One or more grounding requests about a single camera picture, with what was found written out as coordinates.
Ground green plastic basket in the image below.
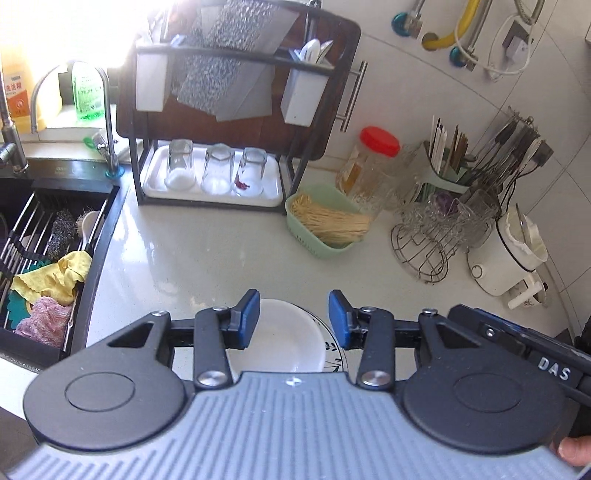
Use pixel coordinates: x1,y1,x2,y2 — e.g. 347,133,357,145
285,184,372,250

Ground green liquid bottle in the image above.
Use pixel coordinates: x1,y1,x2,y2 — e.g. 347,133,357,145
71,60,105,121

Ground tall steel faucet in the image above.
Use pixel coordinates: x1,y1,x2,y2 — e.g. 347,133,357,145
0,83,28,174

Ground teal scrubbing pad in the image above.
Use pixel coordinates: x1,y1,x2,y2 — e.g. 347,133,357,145
6,288,40,326

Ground white spoon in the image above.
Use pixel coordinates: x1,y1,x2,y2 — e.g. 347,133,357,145
298,39,322,64

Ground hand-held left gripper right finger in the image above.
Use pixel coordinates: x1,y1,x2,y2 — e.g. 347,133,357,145
329,290,485,388

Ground braided steel hose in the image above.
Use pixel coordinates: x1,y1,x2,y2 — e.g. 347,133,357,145
392,0,426,38
450,0,496,71

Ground plain grey cloth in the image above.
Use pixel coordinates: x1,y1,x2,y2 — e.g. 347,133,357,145
215,9,299,121

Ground hanging kitchen utensils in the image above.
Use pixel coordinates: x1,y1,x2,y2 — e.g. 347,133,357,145
466,106,543,186

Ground glass jar with red lid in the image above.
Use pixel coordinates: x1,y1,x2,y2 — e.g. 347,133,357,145
336,127,402,205

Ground yellow detergent jug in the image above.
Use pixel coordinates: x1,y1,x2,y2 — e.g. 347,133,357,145
0,44,63,133

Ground wire glass rack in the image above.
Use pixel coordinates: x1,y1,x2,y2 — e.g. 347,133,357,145
392,194,472,283

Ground green cutlery holder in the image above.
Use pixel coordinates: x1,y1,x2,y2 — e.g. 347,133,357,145
418,143,472,195

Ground black dish rack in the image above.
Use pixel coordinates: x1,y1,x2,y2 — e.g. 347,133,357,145
130,0,335,216

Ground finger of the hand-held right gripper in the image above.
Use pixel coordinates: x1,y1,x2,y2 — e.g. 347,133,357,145
448,304,532,358

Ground white utensil holder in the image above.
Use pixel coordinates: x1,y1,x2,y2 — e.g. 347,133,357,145
135,46,168,112
281,48,329,125

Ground steel wool scrubber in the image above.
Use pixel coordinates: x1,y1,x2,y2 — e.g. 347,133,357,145
46,209,77,259

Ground steel bar handle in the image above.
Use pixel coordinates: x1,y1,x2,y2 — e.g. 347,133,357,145
341,60,369,134

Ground white power cable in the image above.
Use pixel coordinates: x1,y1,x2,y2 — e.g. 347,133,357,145
455,14,537,82

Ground dry noodles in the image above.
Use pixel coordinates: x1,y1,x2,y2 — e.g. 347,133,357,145
290,194,370,245

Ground yellow cloth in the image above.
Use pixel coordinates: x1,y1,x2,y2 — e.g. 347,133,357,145
11,250,92,306

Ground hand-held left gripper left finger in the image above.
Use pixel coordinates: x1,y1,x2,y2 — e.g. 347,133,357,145
108,290,260,388

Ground floral plate with dark rim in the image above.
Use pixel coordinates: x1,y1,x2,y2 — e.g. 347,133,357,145
295,309,348,374

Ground yellow gas pipe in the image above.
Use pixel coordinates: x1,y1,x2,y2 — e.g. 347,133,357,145
422,0,481,51

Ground sink drain rack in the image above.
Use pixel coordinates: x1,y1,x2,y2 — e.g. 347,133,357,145
0,185,121,352

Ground white electric cooker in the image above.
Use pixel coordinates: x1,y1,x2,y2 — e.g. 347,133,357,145
466,205,549,297

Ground white bowl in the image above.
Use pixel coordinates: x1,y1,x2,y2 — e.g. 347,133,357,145
225,299,325,376

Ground black kitchen sink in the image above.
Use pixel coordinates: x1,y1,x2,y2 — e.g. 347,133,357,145
0,157,130,370

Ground clear drinking glass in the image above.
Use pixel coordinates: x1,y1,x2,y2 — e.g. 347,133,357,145
202,143,235,195
235,147,269,195
165,138,197,190

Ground textured glass pitcher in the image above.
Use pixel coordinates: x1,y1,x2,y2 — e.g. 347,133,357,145
462,189,502,241

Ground white drip tray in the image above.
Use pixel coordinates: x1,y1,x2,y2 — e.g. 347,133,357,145
142,144,283,208

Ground white printed mug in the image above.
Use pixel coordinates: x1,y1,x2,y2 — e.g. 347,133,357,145
508,272,553,310

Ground person's right hand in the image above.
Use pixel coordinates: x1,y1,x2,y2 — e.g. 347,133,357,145
560,435,591,470

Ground grey wall socket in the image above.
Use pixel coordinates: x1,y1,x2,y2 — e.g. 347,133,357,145
531,137,554,168

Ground wall socket with white plug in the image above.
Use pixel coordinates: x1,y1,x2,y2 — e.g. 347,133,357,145
501,21,533,65

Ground grey textured cloth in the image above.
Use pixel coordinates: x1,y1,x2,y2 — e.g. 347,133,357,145
178,0,283,114

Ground white dish brush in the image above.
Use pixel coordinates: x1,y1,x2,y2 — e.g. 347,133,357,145
76,210,100,253

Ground small steel faucet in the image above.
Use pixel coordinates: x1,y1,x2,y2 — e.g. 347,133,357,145
31,60,123,175

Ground pink cloth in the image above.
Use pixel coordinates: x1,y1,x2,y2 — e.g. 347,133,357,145
16,295,73,345

